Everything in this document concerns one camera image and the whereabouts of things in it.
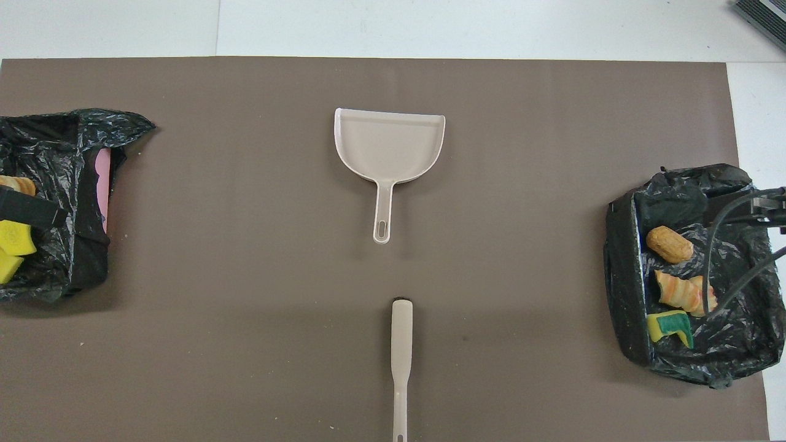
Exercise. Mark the yellow sponge piece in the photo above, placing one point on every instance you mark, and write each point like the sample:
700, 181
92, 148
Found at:
15, 239
7, 267

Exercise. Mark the brown toy bread roll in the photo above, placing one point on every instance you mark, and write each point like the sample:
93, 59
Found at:
670, 244

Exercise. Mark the yellow and green sponge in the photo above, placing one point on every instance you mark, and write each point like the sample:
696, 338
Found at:
669, 328

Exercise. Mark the pale pink plastic dustpan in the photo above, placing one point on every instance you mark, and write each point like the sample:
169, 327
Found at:
390, 144

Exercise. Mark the beige hand brush black bristles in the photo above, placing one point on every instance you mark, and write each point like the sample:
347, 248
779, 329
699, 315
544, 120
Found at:
401, 344

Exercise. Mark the crumpled black trash bag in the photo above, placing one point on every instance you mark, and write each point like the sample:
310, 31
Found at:
61, 153

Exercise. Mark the bin lined with black bag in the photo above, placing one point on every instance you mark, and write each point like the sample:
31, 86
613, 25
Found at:
626, 276

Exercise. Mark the dark grey ribbed device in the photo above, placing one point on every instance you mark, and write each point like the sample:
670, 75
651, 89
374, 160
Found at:
767, 15

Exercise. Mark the brown table mat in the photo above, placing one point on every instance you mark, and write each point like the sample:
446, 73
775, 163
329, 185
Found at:
245, 307

